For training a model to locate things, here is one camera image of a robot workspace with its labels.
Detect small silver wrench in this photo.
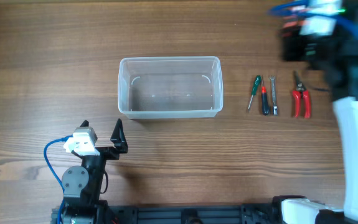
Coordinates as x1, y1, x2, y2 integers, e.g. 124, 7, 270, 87
270, 76, 278, 116

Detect orange black needle-nose pliers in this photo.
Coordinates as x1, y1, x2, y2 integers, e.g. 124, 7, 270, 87
280, 16, 305, 38

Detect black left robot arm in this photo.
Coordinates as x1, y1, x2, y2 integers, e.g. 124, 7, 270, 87
56, 119, 128, 223

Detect red black screwdriver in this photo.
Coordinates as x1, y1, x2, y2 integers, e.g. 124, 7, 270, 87
261, 79, 270, 116

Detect red handled cutters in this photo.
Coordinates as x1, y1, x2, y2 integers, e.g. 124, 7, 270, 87
292, 71, 311, 119

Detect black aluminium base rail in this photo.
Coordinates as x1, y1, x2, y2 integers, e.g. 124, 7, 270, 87
60, 203, 284, 224

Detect clear plastic container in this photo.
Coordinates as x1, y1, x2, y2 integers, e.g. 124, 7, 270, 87
118, 56, 224, 119

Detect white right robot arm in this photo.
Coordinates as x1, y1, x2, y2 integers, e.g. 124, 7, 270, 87
270, 1, 358, 223

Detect green handled screwdriver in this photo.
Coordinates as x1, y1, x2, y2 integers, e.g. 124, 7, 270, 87
248, 75, 261, 111

